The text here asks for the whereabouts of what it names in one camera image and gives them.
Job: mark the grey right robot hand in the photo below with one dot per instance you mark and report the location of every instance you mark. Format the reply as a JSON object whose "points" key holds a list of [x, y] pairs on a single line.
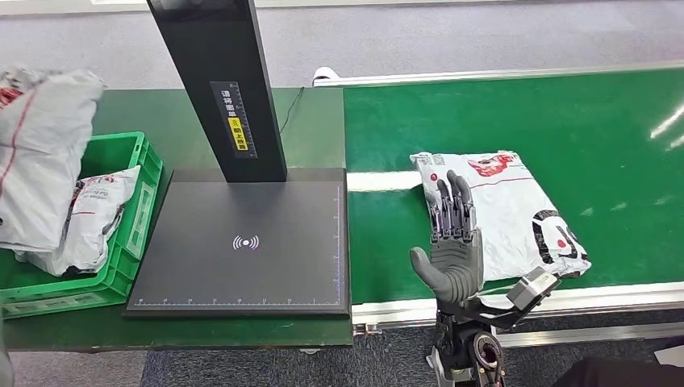
{"points": [[457, 262]]}

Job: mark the white mailer package red stripe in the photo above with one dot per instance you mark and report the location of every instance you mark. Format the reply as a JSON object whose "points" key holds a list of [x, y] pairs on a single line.
{"points": [[42, 160]]}

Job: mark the flat white mailer package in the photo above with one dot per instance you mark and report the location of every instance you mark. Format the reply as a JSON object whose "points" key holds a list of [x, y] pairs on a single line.
{"points": [[507, 213]]}

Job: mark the green conveyor belt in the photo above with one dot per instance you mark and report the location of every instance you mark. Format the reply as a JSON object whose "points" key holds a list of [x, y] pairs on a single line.
{"points": [[481, 117]]}

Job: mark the black inbound scanner machine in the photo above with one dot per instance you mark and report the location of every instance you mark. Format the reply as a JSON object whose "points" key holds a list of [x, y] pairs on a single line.
{"points": [[240, 267]]}

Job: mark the white conveyor roller end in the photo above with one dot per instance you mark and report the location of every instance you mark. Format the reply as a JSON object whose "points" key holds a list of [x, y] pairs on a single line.
{"points": [[322, 75]]}

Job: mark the crumpled white mailer package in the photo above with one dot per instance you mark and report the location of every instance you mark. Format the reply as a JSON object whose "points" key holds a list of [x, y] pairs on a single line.
{"points": [[101, 213]]}

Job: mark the black rounded object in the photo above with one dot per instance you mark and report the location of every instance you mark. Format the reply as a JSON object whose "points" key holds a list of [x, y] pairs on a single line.
{"points": [[620, 374]]}

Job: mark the white flat object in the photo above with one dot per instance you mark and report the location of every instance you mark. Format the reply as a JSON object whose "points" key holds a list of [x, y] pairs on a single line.
{"points": [[670, 357]]}

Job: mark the green plastic crate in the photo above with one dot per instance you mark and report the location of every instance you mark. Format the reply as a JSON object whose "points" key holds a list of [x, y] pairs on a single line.
{"points": [[125, 251]]}

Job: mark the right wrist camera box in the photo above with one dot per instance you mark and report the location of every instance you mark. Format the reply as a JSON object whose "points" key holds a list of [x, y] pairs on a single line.
{"points": [[534, 288]]}

